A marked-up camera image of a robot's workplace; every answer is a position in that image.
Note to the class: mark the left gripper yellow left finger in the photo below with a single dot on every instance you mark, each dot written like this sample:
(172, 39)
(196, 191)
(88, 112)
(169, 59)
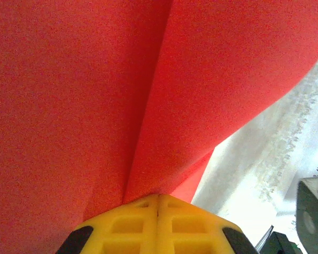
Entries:
(127, 227)

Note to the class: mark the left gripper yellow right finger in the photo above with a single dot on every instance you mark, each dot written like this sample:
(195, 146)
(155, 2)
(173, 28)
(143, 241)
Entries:
(193, 227)

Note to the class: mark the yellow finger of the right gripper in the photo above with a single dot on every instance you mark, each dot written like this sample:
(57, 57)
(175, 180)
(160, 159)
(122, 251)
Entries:
(316, 206)
(281, 244)

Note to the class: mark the red paper sheet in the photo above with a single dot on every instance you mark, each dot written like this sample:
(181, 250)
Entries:
(95, 79)

